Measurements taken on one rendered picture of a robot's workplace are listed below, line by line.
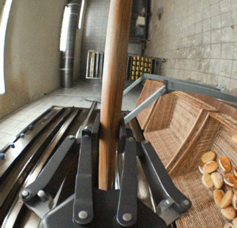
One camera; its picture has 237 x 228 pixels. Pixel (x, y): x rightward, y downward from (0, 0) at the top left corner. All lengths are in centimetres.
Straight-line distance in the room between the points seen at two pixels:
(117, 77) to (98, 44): 510
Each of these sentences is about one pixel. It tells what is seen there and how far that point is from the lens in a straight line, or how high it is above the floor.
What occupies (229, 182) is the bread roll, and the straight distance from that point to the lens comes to 69.
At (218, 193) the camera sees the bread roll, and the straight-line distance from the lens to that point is 75.
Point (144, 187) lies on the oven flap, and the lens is 78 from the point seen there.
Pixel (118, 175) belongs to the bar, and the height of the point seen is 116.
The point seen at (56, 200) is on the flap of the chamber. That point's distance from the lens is 57.
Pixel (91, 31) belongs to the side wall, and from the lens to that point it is 543.
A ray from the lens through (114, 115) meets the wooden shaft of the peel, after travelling 17.
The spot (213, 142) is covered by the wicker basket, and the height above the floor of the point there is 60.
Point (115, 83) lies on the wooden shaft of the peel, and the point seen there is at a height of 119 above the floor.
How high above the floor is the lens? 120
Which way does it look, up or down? 3 degrees down
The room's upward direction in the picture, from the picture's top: 86 degrees counter-clockwise
